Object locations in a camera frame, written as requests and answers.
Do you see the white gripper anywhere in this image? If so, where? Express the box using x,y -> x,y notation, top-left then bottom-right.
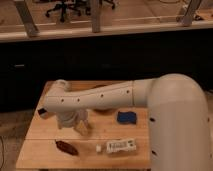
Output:
56,112 -> 78,129

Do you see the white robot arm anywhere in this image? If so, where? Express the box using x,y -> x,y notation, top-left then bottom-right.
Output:
43,74 -> 213,171

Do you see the white plastic cup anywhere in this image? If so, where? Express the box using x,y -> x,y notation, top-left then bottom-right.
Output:
75,110 -> 89,130

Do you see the black and white eraser brush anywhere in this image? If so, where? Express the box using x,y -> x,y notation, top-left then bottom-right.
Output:
37,108 -> 47,119

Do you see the orange bowl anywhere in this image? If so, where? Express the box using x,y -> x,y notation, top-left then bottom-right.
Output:
92,84 -> 116,113

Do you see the blue sponge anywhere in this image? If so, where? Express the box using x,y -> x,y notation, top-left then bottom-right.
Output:
117,111 -> 137,124

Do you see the black cabinet front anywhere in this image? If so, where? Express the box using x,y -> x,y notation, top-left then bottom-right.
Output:
0,29 -> 213,112

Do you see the white tube with label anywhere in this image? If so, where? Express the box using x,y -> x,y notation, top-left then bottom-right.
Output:
105,138 -> 137,154

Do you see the black office chair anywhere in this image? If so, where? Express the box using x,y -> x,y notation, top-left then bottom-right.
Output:
45,0 -> 86,22

